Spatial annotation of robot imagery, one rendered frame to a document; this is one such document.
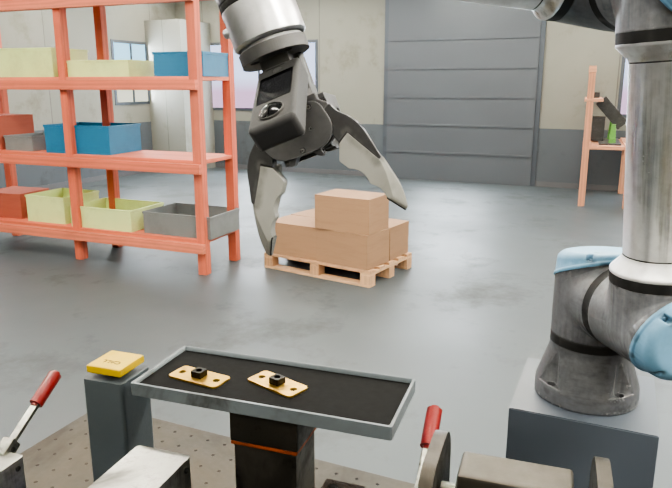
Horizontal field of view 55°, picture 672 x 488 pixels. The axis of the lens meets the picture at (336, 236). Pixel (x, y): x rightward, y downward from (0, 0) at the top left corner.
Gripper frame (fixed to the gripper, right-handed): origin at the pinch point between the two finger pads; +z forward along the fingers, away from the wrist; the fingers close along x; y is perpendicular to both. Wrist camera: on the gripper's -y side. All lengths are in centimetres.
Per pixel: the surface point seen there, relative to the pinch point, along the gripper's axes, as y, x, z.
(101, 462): 20, 51, 23
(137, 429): 22, 45, 20
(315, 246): 450, 130, 42
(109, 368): 19.2, 43.5, 9.3
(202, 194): 431, 199, -29
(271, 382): 18.2, 20.1, 17.8
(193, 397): 13.0, 28.9, 15.3
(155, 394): 13.8, 34.6, 13.7
